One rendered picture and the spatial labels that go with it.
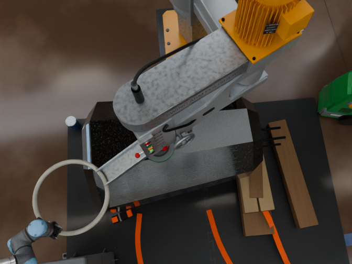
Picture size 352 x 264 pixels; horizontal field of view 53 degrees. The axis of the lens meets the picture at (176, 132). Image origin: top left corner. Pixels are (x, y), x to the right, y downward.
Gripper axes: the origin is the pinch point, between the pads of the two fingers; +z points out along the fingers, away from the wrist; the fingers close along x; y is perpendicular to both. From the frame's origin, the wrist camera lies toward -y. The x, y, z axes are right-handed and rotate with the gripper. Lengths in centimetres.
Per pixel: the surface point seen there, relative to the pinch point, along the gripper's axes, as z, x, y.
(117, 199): 22.4, 36.3, 21.7
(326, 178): 76, 141, 168
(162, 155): -3, 74, 39
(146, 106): -87, 73, 34
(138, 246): 87, 13, 45
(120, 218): 85, 26, 20
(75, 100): 89, 105, -79
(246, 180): 58, 101, 103
